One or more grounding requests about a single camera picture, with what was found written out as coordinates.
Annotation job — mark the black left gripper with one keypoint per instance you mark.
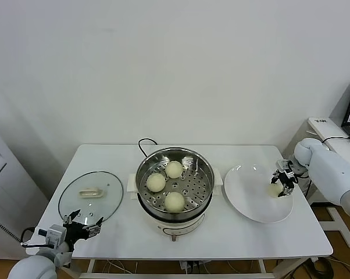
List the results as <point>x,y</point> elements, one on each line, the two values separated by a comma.
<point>76,231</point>

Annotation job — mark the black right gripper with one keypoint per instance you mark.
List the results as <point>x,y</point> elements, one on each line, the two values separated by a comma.
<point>287,178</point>

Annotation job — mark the white steamed baozi bun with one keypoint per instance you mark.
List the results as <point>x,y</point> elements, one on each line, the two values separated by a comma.
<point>174,202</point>
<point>274,190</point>
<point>156,182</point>
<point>174,169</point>

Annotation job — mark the round glass pot lid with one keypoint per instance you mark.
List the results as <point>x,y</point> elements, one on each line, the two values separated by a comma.
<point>105,200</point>

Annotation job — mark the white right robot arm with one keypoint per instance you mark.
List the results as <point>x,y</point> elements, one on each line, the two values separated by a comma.
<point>332,171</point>

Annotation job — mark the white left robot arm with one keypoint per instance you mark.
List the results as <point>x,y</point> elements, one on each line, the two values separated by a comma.
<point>32,266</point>

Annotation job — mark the perforated steel steamer basket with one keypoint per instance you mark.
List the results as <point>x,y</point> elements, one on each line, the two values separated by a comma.
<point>198,186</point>

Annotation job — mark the large white round plate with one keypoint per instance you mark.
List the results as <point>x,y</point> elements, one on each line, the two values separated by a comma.
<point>244,191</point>

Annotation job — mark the small printed desk sticker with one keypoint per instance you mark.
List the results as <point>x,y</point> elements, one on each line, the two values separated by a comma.
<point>320,121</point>

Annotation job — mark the white side desk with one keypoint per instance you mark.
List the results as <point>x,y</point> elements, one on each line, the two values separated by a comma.
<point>332,128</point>

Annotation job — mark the white metal cabinet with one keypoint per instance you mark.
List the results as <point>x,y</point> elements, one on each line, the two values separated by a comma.
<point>6,180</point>

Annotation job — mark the white electric cooker base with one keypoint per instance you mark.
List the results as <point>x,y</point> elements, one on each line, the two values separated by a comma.
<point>178,226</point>

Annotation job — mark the white floor power strip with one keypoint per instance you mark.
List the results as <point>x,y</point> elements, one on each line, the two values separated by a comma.
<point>189,266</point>

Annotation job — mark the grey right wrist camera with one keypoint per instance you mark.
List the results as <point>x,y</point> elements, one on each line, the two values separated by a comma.
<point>283,165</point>

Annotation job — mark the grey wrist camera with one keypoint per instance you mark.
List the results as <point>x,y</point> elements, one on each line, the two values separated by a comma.
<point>283,165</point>
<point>54,234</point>

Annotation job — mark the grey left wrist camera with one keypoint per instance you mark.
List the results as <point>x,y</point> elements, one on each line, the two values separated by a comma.
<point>54,234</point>

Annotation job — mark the white table frame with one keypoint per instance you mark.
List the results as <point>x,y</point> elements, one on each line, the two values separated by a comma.
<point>91,266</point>

